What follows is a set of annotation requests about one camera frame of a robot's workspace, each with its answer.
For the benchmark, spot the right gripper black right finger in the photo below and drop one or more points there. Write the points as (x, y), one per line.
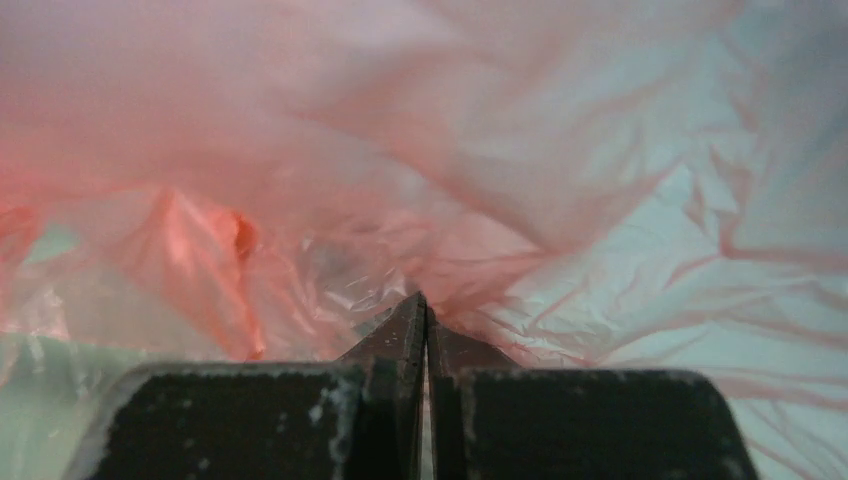
(494, 419)

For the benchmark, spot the red translucent trash bag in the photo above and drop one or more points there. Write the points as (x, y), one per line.
(599, 184)

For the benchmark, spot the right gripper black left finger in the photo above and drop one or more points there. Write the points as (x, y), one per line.
(356, 417)

